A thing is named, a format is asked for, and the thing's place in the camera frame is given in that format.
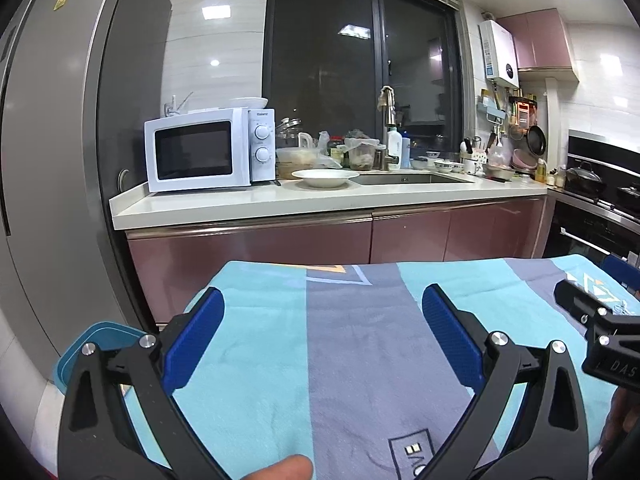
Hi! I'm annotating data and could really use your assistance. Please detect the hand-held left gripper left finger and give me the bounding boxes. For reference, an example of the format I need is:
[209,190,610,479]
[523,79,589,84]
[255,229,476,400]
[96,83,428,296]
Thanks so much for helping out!
[57,286,241,480]

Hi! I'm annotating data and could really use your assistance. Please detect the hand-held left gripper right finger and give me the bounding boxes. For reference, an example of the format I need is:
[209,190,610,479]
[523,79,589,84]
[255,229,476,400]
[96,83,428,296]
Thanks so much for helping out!
[421,283,591,480]

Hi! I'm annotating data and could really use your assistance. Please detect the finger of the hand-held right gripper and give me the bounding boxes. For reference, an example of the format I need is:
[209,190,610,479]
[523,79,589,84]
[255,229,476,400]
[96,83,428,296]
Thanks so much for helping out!
[600,254,640,300]
[554,279,640,333]

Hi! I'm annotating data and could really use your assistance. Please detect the blue plastic waste bin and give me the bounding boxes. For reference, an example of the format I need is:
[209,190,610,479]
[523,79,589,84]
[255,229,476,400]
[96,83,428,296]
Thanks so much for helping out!
[52,322,146,396]

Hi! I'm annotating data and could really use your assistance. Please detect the person's right hand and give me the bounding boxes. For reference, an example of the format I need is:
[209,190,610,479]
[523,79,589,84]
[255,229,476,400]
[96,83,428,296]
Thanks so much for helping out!
[600,387,640,453]

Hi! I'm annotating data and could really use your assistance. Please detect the person's left hand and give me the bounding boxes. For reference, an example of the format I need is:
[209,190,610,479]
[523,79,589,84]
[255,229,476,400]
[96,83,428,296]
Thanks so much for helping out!
[240,455,315,480]

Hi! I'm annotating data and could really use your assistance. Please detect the black built-in oven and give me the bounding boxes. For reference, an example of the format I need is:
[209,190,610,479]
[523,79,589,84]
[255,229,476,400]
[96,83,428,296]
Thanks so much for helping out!
[542,197,640,261]

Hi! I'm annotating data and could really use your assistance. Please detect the steel gas stove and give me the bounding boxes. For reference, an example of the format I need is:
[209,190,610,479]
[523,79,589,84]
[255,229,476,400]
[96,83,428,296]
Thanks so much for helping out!
[547,187,640,226]

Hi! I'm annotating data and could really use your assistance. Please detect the black pot with lid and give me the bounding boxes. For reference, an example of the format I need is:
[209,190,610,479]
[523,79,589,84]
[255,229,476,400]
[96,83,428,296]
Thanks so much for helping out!
[616,185,640,211]
[564,162,607,197]

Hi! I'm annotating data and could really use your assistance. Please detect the blue grey printed cloth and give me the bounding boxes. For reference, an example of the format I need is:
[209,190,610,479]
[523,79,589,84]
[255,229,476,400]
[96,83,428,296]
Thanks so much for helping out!
[120,254,640,480]

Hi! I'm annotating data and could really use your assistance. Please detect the pink base cabinets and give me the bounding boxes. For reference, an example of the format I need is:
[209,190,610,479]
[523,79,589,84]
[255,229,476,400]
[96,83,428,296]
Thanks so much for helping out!
[126,195,548,326]

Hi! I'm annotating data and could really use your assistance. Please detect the black range hood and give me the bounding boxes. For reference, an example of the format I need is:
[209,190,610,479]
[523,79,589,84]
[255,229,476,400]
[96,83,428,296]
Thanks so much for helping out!
[567,130,640,176]

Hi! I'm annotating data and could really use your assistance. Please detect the stack of pink bowls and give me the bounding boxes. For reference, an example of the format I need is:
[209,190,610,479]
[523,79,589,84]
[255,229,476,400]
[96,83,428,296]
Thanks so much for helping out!
[511,149,538,173]

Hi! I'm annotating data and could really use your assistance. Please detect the black frying pan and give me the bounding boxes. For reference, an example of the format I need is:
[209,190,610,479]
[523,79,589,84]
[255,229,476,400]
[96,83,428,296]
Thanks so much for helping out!
[525,125,548,157]

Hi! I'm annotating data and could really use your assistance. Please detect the steel kitchen sink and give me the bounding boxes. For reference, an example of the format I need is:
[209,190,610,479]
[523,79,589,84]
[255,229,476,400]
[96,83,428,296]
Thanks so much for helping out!
[350,171,473,187]

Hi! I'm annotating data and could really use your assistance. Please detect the white utensil mug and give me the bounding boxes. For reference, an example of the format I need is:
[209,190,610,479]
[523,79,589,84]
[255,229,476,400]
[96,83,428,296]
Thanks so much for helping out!
[460,137,488,176]

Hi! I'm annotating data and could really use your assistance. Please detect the white microwave oven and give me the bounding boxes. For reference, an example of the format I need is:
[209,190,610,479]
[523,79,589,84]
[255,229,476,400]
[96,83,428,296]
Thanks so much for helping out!
[144,107,277,193]

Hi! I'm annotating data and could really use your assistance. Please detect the white dish soap bottle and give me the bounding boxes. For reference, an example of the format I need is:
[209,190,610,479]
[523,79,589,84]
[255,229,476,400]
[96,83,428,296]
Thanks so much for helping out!
[386,126,404,170]

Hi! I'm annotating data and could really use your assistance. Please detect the white deep plate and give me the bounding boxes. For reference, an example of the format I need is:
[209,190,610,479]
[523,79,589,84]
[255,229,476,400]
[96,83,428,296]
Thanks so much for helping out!
[291,168,361,190]

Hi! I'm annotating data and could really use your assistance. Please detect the clear plastic bag with food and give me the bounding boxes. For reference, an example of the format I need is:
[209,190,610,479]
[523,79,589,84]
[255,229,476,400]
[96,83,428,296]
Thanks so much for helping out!
[276,132,343,180]

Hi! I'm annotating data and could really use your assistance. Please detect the clear container with bag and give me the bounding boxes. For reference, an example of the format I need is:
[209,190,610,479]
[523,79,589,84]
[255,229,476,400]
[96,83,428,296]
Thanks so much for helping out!
[344,130,381,171]

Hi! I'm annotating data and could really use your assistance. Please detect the small dark jars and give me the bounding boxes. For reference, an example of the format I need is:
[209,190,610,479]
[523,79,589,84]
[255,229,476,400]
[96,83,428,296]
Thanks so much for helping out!
[327,135,347,166]

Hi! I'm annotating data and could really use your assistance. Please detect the glass jar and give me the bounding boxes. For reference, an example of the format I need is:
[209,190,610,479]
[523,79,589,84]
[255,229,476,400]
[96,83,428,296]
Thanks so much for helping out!
[275,117,303,148]

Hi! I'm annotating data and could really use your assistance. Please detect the grey refrigerator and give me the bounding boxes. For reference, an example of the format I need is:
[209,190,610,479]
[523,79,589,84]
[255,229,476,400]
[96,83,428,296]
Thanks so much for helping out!
[0,0,173,386]

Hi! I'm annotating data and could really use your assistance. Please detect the steel kitchen faucet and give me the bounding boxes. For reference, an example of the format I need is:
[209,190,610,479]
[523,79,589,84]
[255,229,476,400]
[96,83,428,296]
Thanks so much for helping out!
[377,86,401,171]

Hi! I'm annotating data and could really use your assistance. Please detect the white water heater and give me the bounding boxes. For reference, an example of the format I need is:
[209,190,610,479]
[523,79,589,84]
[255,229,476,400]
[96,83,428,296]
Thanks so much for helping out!
[479,20,521,87]

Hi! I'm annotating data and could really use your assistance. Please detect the dark sliding window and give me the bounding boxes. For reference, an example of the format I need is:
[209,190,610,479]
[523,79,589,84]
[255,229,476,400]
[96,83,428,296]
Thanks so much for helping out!
[262,0,466,161]

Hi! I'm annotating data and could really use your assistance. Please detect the light blue wall rack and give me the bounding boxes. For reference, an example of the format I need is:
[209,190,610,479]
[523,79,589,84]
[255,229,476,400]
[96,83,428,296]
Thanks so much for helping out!
[477,95,508,123]

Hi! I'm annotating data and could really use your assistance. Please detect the pink wall cabinet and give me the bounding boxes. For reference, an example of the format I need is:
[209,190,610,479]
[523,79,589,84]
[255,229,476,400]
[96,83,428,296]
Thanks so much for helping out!
[495,8,581,72]

